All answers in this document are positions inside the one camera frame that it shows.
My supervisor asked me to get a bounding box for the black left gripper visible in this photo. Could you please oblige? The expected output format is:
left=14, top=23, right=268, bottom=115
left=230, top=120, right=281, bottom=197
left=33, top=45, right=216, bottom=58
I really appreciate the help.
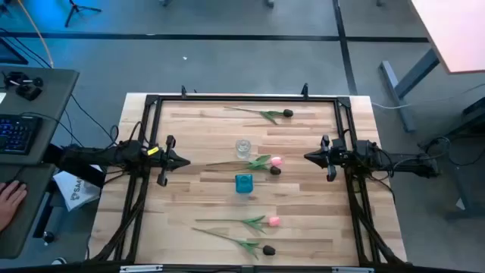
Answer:
left=151, top=135, right=192, bottom=187

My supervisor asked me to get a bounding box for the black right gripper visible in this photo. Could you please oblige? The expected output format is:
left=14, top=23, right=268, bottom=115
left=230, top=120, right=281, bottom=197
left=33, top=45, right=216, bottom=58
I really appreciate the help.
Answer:
left=303, top=134, right=349, bottom=184

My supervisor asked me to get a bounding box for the pink artificial tulip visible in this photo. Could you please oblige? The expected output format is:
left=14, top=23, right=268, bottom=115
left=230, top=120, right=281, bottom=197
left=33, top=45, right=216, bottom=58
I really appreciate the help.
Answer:
left=195, top=215, right=282, bottom=234
left=206, top=153, right=284, bottom=171

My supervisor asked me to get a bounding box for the black artificial tulip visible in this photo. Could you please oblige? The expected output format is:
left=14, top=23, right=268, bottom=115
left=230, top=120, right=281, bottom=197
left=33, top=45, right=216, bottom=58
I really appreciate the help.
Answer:
left=191, top=226, right=277, bottom=261
left=224, top=105, right=295, bottom=126
left=227, top=161, right=283, bottom=177

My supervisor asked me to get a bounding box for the blue cut-glass vase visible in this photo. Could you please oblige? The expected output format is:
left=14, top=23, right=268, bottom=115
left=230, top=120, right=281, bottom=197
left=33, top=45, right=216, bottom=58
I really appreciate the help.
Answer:
left=234, top=173, right=255, bottom=195

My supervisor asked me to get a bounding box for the clear glass vase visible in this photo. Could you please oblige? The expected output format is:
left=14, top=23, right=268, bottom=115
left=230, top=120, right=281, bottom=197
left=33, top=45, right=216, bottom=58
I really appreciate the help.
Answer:
left=235, top=138, right=252, bottom=160

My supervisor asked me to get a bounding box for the black slanted bar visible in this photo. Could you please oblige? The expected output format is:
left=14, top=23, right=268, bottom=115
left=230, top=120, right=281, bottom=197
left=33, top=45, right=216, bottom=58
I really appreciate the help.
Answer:
left=59, top=160, right=108, bottom=188

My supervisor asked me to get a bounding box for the grey table leg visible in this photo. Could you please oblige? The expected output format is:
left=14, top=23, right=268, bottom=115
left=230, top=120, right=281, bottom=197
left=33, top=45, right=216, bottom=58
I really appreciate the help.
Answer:
left=378, top=48, right=442, bottom=134

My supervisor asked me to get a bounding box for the white printed paper bag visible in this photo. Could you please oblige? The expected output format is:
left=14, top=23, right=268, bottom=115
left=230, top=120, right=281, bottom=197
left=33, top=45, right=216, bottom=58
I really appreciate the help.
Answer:
left=52, top=169, right=102, bottom=212

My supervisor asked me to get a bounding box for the grey desk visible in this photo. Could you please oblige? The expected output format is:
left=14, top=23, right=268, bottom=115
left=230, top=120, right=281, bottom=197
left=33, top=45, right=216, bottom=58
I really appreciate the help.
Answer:
left=0, top=64, right=80, bottom=261

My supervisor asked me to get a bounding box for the backlit black keyboard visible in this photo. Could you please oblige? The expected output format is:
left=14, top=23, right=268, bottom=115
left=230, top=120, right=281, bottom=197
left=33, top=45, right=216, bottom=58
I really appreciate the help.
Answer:
left=0, top=114, right=44, bottom=156

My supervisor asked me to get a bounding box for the black equipment stand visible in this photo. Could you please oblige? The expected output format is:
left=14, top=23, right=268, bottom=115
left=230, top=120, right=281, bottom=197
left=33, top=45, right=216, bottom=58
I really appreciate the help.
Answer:
left=416, top=96, right=485, bottom=221

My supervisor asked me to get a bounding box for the black clamp device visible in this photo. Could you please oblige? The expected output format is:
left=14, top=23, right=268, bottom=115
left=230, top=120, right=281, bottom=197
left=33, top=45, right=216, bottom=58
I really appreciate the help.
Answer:
left=2, top=71, right=45, bottom=102

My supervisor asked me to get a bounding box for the person's hand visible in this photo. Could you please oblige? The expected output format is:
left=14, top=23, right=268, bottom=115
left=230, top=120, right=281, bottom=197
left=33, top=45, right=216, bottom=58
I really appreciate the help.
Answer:
left=0, top=179, right=29, bottom=234

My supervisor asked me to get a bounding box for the black tripod stand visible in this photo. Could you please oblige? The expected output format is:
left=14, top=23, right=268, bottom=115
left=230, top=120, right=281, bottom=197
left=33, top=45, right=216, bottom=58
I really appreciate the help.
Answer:
left=63, top=0, right=103, bottom=29

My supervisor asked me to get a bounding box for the white table top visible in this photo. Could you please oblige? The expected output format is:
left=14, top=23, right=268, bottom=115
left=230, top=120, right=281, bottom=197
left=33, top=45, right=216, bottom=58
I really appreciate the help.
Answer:
left=410, top=0, right=485, bottom=74

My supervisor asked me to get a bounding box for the dark computer monitor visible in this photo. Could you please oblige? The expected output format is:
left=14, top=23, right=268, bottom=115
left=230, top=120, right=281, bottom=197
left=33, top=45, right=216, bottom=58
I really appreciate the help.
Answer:
left=0, top=36, right=30, bottom=66

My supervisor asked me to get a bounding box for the white floor cable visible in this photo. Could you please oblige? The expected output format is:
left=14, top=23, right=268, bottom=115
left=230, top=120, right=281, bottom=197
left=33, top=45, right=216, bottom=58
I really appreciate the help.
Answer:
left=371, top=82, right=485, bottom=111

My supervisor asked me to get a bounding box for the black aluminium table frame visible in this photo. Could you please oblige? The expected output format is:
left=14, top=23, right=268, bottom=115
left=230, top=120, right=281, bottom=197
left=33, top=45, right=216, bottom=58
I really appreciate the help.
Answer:
left=89, top=93, right=411, bottom=267

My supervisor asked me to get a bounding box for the silver metal bracket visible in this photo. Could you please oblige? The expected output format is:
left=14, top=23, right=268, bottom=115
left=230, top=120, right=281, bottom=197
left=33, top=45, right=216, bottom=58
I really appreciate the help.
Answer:
left=119, top=265, right=164, bottom=273
left=331, top=266, right=376, bottom=273

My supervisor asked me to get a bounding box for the yellow cable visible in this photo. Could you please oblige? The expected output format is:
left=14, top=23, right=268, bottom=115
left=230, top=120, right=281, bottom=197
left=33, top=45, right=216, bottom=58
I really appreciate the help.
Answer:
left=15, top=0, right=54, bottom=69

